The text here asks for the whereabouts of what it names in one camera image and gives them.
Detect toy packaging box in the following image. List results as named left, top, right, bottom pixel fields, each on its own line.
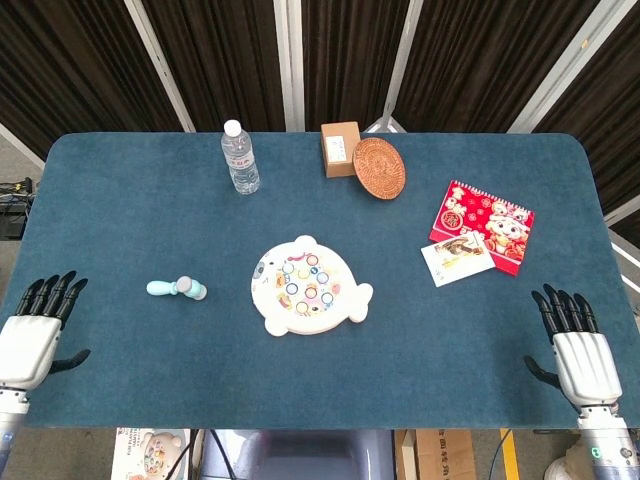
left=110, top=427, right=192, bottom=480

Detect white crumpled bag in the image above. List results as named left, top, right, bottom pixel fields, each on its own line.
left=542, top=447, right=594, bottom=480

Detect dark partition screen white frames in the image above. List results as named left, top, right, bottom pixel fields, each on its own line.
left=0, top=0, right=640, bottom=246

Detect clear plastic water bottle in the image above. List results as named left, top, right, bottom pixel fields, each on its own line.
left=220, top=119, right=261, bottom=196

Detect lavender robot torso base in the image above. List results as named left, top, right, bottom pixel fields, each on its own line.
left=199, top=428, right=396, bottom=480

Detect small brown cardboard box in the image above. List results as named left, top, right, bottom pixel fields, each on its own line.
left=320, top=121, right=362, bottom=179

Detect red cartoon desk calendar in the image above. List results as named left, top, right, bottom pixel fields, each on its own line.
left=428, top=179, right=536, bottom=277

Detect white picture card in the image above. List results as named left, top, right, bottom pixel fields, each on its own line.
left=420, top=232, right=497, bottom=289

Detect blue felt table mat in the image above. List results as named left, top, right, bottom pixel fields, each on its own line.
left=0, top=131, right=640, bottom=430

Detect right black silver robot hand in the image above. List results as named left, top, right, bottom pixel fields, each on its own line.
left=523, top=283, right=624, bottom=411

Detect light blue toy rod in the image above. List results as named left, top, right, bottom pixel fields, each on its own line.
left=146, top=275, right=209, bottom=302

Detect round woven rattan coaster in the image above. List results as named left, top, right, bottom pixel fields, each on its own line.
left=352, top=137, right=407, bottom=201

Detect large brown cardboard carton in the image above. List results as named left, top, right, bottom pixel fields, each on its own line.
left=394, top=428, right=479, bottom=480

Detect black power equipment with cables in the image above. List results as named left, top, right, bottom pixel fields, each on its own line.
left=0, top=177, right=36, bottom=241

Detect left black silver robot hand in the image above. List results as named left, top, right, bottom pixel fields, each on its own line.
left=0, top=271, right=92, bottom=392

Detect white fish toy board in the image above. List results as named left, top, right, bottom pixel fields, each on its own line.
left=250, top=235, right=375, bottom=337

